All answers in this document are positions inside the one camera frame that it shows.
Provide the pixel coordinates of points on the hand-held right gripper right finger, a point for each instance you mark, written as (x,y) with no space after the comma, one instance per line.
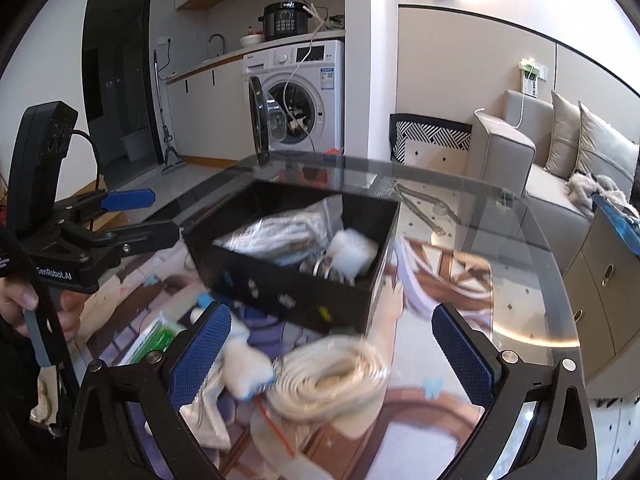
(465,355)

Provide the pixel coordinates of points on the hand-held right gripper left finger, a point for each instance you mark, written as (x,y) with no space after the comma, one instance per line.
(200,355)

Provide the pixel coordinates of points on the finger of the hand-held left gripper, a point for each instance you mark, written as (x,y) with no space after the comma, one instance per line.
(145,236)
(127,199)

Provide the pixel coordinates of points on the green and white sachet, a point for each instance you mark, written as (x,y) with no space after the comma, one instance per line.
(155,340)

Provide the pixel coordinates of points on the white plush toy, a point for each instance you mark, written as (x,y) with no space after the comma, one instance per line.
(247,370)

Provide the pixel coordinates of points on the white printed sachet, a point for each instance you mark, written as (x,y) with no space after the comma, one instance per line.
(210,410)

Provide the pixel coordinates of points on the black cardboard box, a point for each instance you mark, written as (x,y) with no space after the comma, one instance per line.
(280,300)

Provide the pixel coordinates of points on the person's left forearm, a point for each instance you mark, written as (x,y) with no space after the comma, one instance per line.
(17,390)

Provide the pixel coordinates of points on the person's left hand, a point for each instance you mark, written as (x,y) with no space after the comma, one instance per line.
(15,300)

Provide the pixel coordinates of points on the grey bucket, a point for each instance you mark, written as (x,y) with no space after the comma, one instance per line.
(135,145)

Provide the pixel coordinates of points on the mop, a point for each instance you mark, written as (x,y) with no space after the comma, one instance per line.
(170,155)

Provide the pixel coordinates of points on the printed table mat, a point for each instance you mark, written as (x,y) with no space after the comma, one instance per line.
(450,270)

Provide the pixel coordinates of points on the white counter cabinet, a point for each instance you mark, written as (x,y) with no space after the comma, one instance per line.
(210,105)

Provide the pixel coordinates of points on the dark glass door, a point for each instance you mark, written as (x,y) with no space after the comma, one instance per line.
(115,60)

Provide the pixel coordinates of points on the beige side cabinet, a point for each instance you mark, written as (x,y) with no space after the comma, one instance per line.
(600,285)

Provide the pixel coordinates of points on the black faucet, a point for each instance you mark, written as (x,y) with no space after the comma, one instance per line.
(216,37)

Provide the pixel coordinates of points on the white bowl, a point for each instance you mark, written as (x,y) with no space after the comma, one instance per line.
(251,40)

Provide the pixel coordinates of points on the beige sofa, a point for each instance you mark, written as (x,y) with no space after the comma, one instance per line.
(505,155)

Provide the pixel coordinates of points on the blue flat item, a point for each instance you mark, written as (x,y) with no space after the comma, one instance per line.
(620,215)

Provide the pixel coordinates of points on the grey fluffy throw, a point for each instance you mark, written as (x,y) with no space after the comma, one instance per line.
(590,187)

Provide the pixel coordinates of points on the patterned black and white chair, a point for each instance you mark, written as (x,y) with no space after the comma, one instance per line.
(430,137)

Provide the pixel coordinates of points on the white washing machine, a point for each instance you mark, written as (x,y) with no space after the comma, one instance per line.
(320,75)

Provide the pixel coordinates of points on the black pressure cooker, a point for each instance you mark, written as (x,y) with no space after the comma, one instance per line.
(285,20)

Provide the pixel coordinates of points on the narrow beige cushion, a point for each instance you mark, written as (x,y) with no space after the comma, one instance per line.
(562,135)

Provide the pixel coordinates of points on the wide grey cushion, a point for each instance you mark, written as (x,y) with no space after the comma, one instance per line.
(605,150)

